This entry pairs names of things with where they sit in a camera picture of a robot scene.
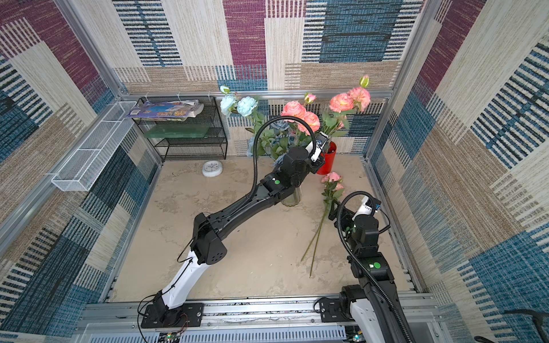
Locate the grey blue rose stem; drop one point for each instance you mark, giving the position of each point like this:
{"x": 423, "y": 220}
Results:
{"x": 275, "y": 141}

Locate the white wire mesh basket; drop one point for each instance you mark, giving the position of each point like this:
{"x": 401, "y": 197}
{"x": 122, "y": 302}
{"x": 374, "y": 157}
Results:
{"x": 87, "y": 162}

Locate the light blue rose stem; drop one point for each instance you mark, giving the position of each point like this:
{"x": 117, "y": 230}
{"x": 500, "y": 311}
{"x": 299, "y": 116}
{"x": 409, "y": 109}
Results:
{"x": 245, "y": 109}

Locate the clear glass vase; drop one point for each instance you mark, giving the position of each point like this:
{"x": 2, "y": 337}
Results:
{"x": 294, "y": 199}

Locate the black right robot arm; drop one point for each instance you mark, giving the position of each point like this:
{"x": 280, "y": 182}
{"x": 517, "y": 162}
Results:
{"x": 373, "y": 304}

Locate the black wire mesh shelf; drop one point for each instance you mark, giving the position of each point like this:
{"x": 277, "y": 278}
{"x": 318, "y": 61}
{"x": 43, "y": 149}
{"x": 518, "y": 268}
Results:
{"x": 213, "y": 146}

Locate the green sheet on shelf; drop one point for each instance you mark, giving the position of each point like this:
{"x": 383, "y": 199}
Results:
{"x": 177, "y": 131}

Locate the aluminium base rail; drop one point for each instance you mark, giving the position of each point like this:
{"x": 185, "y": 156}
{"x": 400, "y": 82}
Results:
{"x": 267, "y": 319}

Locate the white blue alarm clock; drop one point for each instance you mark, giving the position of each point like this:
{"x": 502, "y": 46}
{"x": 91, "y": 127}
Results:
{"x": 212, "y": 168}

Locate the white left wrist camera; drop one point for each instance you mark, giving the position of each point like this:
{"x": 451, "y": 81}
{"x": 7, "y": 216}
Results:
{"x": 316, "y": 146}

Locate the colourful book on shelf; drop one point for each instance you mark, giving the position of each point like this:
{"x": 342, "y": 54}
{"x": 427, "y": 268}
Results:
{"x": 167, "y": 110}

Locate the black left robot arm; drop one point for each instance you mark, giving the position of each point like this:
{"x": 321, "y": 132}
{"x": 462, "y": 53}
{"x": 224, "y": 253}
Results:
{"x": 206, "y": 245}

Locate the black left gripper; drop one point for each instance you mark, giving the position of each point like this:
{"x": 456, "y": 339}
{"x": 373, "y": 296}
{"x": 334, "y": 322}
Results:
{"x": 318, "y": 166}

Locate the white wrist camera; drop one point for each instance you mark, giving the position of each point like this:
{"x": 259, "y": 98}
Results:
{"x": 316, "y": 146}
{"x": 369, "y": 206}

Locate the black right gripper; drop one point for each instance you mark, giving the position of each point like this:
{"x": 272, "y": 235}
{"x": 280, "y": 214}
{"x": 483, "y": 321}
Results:
{"x": 343, "y": 213}

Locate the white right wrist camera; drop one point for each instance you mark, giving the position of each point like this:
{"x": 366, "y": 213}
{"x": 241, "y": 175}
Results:
{"x": 369, "y": 206}

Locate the red pencil cup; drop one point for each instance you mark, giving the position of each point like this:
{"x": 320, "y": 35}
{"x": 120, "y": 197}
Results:
{"x": 328, "y": 158}

